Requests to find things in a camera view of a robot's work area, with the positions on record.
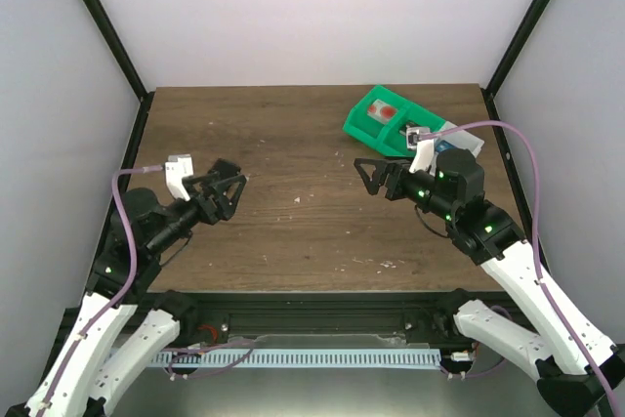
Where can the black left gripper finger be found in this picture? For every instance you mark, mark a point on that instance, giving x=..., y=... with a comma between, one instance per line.
x=227, y=195
x=223, y=169

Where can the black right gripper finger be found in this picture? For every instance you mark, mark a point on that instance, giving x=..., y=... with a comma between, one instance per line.
x=373, y=172
x=394, y=165

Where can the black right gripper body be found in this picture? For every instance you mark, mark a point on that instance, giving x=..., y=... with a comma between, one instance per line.
x=394, y=181

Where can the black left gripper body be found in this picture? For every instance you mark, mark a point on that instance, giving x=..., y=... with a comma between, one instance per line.
x=205, y=196

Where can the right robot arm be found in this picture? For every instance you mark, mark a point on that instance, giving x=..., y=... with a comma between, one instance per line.
x=571, y=361

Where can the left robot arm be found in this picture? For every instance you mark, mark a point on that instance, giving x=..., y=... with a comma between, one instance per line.
x=155, y=207

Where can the blue card in bin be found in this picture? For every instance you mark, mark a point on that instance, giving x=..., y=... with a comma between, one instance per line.
x=443, y=145

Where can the red white card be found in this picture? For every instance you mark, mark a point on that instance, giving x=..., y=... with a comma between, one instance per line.
x=381, y=111

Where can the green bin middle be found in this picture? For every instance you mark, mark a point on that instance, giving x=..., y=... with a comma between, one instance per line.
x=391, y=140

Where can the green bin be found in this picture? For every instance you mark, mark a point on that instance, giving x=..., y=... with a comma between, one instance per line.
x=391, y=140
x=360, y=126

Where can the green bin far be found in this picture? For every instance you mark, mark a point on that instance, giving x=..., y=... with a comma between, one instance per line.
x=360, y=126

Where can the white translucent bin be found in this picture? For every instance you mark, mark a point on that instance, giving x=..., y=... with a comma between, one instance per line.
x=463, y=140

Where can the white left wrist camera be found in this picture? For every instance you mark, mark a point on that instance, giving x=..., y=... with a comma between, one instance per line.
x=177, y=168

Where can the black aluminium front rail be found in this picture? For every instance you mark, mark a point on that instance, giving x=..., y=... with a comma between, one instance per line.
x=416, y=315

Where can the light blue slotted cable duct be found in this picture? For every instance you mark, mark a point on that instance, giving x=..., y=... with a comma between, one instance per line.
x=310, y=358

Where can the black left frame post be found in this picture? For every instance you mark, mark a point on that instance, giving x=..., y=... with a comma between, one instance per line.
x=111, y=38

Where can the black frame post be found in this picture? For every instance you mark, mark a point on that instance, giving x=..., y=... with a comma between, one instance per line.
x=530, y=19
x=111, y=38

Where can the black right frame post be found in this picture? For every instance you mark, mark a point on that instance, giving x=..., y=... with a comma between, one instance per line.
x=530, y=19

